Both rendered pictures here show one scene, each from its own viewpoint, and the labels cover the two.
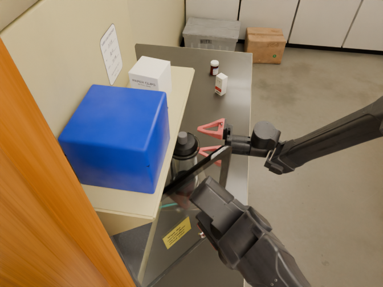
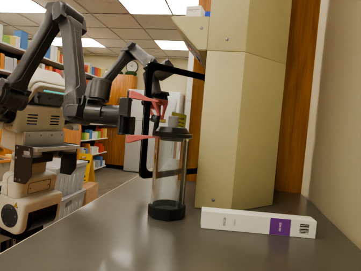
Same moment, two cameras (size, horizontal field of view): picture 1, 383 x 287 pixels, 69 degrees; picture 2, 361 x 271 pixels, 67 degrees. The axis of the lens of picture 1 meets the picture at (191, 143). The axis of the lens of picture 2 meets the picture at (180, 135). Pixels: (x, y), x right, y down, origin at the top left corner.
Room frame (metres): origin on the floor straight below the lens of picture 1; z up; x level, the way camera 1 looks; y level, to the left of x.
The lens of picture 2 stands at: (1.31, 0.05, 1.20)
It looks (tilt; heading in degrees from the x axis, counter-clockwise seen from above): 3 degrees down; 180
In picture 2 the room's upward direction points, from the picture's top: 4 degrees clockwise
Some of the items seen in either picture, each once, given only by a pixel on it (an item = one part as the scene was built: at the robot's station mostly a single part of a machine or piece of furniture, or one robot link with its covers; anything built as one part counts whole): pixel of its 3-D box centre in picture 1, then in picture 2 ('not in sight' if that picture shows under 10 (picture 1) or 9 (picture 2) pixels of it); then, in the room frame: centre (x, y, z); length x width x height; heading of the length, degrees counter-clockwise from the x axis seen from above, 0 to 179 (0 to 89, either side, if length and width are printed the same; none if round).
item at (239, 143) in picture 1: (237, 144); (116, 115); (0.54, -0.13, 1.20); 0.07 x 0.07 x 0.10; 80
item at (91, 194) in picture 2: not in sight; (80, 195); (-2.19, -1.20, 0.14); 0.41 x 0.32 x 0.28; 177
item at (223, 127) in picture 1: (213, 133); (142, 105); (0.55, -0.06, 1.23); 0.09 x 0.07 x 0.07; 80
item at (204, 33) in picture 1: (211, 40); not in sight; (3.02, -0.23, 0.17); 0.60 x 0.42 x 0.33; 79
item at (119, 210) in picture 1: (147, 142); (195, 48); (0.32, 0.08, 1.46); 0.32 x 0.11 x 0.10; 171
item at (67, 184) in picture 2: not in sight; (56, 177); (-1.58, -1.25, 0.49); 0.60 x 0.42 x 0.33; 171
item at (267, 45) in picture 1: (263, 45); not in sight; (2.95, -0.82, 0.14); 0.41 x 0.33 x 0.29; 87
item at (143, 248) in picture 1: (178, 230); (177, 122); (0.28, 0.03, 1.19); 0.30 x 0.01 x 0.40; 131
